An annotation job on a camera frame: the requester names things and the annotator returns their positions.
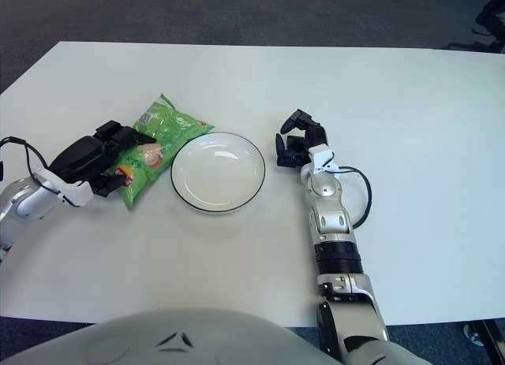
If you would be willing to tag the grey robot torso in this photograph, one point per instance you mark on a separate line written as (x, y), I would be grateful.
(177, 333)

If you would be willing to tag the green chips bag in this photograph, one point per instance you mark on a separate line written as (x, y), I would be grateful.
(173, 124)

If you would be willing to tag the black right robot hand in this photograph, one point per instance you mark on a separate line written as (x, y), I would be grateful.
(292, 156)

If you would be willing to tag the black office chair base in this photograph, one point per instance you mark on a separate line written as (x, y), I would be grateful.
(493, 22)

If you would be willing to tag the white plate black rim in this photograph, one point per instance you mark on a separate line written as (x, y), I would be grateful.
(217, 172)

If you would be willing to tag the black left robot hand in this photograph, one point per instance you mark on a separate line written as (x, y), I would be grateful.
(79, 156)

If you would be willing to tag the black table leg foot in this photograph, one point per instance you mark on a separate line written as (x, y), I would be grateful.
(489, 333)

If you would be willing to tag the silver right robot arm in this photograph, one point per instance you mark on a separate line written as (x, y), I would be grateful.
(325, 187)

